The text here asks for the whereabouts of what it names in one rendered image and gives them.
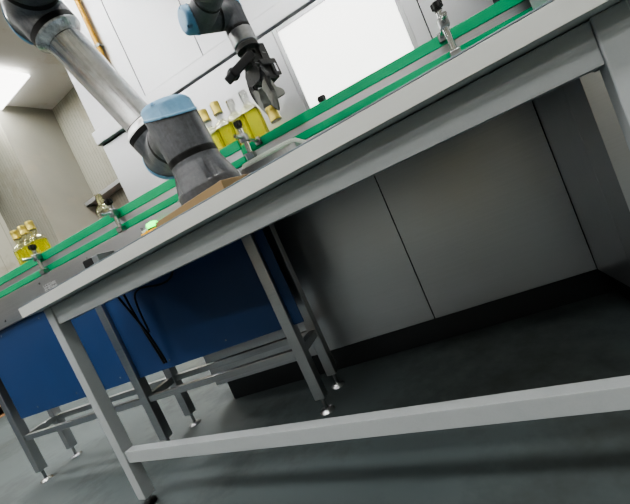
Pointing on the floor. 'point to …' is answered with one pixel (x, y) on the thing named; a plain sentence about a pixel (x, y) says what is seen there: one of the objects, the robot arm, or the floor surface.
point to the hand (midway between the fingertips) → (271, 110)
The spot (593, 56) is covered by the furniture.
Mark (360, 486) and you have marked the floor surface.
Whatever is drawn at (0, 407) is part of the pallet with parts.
